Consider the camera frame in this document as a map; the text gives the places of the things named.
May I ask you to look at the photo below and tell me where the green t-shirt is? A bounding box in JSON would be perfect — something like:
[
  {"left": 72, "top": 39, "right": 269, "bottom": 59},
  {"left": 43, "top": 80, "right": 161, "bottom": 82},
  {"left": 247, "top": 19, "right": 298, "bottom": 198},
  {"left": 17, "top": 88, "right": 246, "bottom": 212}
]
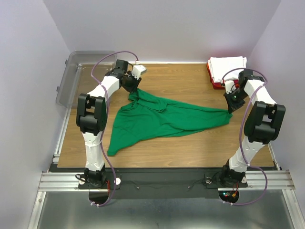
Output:
[{"left": 107, "top": 89, "right": 233, "bottom": 156}]

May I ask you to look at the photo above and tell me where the red folded t-shirt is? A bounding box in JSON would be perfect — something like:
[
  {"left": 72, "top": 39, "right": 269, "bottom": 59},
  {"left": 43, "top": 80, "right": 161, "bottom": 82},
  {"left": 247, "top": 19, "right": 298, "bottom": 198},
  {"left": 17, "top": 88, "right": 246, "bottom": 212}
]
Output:
[{"left": 206, "top": 64, "right": 227, "bottom": 90}]

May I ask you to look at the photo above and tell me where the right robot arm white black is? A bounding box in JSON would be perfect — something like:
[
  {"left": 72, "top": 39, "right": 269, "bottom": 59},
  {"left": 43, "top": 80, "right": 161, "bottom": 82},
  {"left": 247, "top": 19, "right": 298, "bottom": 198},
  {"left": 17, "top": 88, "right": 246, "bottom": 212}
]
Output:
[{"left": 219, "top": 68, "right": 286, "bottom": 186}]

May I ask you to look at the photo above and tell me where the aluminium rail frame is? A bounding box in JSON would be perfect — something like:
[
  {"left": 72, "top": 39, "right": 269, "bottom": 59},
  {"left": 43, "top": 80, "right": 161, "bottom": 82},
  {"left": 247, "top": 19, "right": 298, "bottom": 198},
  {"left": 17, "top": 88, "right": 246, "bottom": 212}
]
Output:
[{"left": 28, "top": 63, "right": 297, "bottom": 229}]

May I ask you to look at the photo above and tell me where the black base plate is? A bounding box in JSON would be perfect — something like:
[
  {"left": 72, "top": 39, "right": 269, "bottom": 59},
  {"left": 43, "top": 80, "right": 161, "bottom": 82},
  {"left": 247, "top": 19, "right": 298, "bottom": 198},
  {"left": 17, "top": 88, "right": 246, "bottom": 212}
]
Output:
[{"left": 75, "top": 167, "right": 247, "bottom": 202}]

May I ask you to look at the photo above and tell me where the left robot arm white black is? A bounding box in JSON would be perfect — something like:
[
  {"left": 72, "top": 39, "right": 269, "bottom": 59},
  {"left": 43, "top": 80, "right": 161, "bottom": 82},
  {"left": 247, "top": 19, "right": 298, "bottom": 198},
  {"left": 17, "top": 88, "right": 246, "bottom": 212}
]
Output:
[{"left": 76, "top": 60, "right": 147, "bottom": 189}]

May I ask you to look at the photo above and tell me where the white folded t-shirt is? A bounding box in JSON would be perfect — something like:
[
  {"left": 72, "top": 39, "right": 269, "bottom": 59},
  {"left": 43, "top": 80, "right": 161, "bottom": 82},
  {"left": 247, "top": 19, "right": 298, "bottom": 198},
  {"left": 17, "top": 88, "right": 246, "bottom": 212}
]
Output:
[{"left": 208, "top": 56, "right": 247, "bottom": 83}]

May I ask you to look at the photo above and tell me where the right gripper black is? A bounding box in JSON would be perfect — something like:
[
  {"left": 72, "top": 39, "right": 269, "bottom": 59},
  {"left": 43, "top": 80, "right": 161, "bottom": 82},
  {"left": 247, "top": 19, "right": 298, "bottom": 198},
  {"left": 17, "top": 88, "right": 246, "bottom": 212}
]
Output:
[{"left": 223, "top": 88, "right": 248, "bottom": 113}]

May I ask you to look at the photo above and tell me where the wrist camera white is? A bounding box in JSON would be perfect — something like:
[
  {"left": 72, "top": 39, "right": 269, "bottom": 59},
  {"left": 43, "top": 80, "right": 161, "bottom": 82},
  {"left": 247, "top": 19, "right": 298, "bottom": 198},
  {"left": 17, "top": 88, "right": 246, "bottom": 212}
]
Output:
[
  {"left": 224, "top": 80, "right": 239, "bottom": 94},
  {"left": 131, "top": 65, "right": 147, "bottom": 80}
]

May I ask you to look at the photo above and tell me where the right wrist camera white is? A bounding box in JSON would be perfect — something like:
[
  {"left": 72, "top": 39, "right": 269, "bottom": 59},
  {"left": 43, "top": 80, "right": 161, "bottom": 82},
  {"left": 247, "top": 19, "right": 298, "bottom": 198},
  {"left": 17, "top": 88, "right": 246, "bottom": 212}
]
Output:
[{"left": 224, "top": 80, "right": 239, "bottom": 94}]

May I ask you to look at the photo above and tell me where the clear plastic storage bin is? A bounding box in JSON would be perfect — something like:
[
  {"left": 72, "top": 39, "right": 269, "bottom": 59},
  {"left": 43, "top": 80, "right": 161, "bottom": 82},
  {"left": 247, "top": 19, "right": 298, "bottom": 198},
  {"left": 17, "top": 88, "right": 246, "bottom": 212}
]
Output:
[{"left": 56, "top": 51, "right": 113, "bottom": 108}]

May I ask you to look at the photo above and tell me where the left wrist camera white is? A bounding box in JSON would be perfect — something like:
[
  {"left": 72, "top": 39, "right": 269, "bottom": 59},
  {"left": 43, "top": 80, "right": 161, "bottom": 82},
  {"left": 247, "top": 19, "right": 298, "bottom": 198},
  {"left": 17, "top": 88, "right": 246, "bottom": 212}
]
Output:
[{"left": 131, "top": 65, "right": 147, "bottom": 80}]

